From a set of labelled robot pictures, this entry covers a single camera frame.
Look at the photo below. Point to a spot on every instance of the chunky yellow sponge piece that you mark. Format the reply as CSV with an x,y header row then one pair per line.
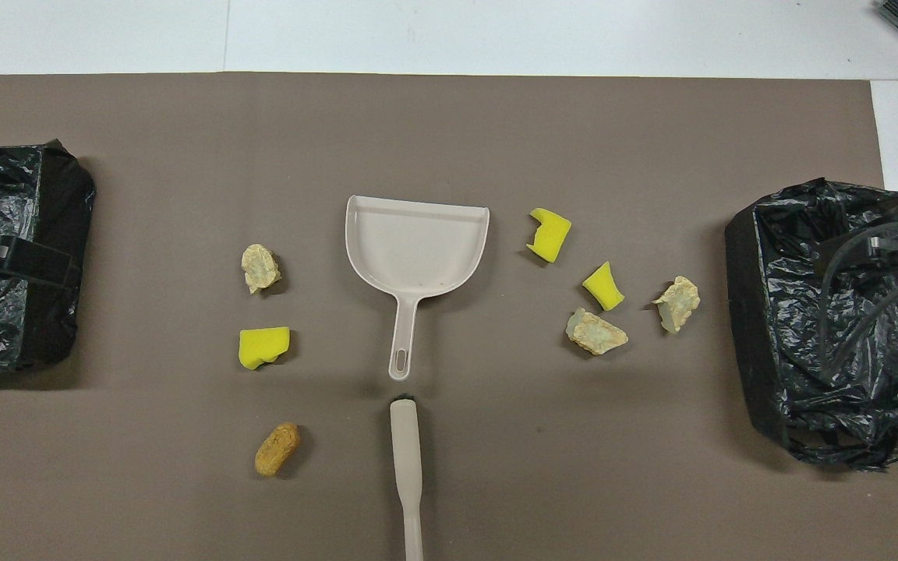
x,y
262,347

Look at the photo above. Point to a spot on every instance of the brown paper table mat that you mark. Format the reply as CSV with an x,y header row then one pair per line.
x,y
184,156

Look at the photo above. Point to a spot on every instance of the beige foam chunk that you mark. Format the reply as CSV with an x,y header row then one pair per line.
x,y
260,266
679,302
595,333

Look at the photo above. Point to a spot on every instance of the small yellow sponge piece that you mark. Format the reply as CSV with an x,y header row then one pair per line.
x,y
603,287

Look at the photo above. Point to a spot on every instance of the black bag lined bin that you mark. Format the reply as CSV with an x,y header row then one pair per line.
x,y
51,202
768,327

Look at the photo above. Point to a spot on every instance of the beige hand brush black bristles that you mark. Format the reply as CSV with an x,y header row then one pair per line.
x,y
406,452

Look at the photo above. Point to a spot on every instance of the notched yellow-green sponge piece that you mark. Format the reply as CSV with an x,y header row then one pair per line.
x,y
552,238

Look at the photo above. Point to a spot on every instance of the beige plastic dustpan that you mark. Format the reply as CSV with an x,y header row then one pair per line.
x,y
418,249

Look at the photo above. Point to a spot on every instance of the brown bread-like piece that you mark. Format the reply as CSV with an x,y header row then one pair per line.
x,y
276,449

